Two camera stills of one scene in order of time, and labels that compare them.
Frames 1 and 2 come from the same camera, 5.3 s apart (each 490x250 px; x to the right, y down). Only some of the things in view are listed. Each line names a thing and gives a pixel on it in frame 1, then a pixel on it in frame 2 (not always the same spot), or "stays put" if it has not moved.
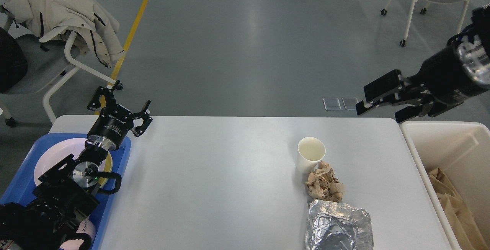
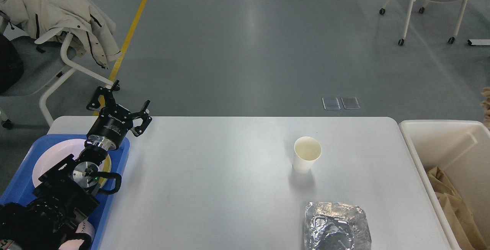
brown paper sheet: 462,219 stays put
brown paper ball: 322,183 -> 485,105
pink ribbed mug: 87,226 stays put
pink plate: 57,152 stays put
